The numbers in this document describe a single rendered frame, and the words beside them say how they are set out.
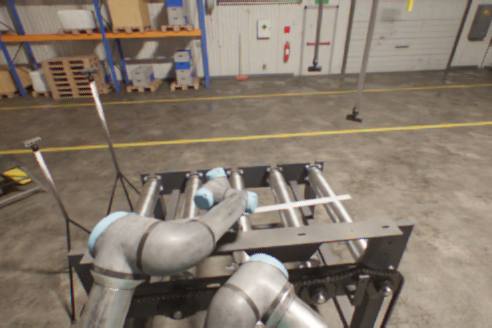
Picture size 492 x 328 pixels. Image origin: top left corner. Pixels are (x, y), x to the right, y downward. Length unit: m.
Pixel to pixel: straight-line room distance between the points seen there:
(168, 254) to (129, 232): 0.10
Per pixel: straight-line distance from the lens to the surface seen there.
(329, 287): 1.29
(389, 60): 11.61
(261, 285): 0.69
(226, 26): 9.77
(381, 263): 1.37
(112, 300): 0.66
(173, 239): 0.58
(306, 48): 10.22
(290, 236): 1.05
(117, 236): 0.63
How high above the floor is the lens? 1.90
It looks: 29 degrees down
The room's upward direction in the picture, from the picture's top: 1 degrees counter-clockwise
